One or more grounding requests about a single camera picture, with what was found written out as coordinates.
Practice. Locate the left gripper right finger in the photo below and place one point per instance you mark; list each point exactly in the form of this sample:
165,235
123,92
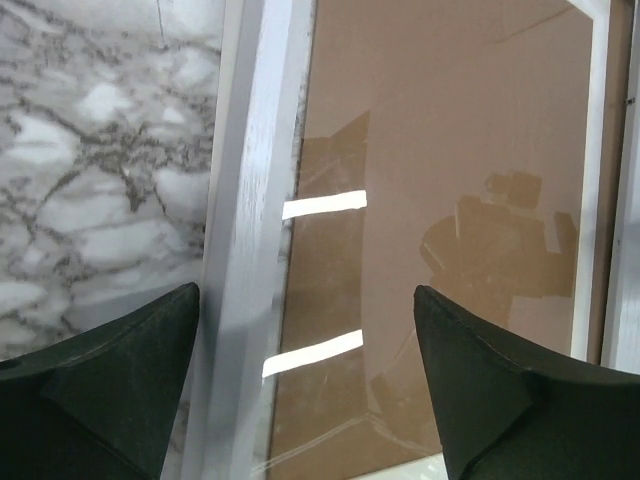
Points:
507,408

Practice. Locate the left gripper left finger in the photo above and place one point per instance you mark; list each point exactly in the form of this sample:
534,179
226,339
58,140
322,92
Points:
102,404

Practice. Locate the brown backing board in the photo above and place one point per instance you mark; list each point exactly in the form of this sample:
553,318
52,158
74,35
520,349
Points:
320,415

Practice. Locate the white picture frame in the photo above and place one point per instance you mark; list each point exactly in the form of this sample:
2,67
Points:
267,48

